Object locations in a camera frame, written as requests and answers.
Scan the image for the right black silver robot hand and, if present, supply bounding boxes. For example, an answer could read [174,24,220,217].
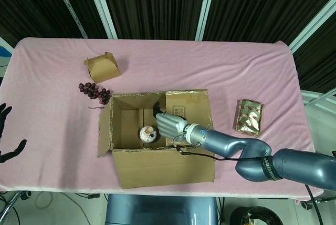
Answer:
[152,101,190,139]

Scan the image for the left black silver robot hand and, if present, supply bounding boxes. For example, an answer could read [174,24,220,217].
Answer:
[0,103,28,165]

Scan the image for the large cardboard box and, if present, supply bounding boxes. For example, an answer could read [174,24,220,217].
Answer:
[98,88,216,190]

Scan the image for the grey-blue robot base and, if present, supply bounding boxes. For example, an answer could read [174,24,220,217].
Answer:
[106,193,218,225]

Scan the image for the pink white dessert cup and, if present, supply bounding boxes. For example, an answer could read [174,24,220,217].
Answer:
[139,126,158,144]

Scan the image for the pink table cloth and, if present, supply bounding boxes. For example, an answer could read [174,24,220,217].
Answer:
[0,37,320,199]

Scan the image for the gold foil snack packet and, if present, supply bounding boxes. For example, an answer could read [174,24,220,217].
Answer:
[234,98,264,138]

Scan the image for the chrome stand legs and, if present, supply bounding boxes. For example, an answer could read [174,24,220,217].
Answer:
[0,190,32,225]

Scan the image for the bunch of dark red grapes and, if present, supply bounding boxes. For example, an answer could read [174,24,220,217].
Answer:
[78,82,111,109]

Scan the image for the small kraft paper box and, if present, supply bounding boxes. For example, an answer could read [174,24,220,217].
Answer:
[83,52,121,83]

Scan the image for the black waste bin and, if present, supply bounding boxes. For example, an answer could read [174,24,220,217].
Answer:
[229,206,281,225]

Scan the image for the white metal rack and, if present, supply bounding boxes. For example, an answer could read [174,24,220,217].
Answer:
[300,89,336,111]

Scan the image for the black velcro arm strap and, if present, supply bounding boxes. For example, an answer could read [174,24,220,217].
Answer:
[260,156,279,181]

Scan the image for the white metal frame post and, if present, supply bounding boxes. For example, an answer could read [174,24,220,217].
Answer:
[195,0,219,41]
[83,0,118,39]
[287,0,336,52]

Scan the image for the thin grey frame strip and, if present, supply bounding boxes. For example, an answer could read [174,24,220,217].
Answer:
[48,0,88,39]

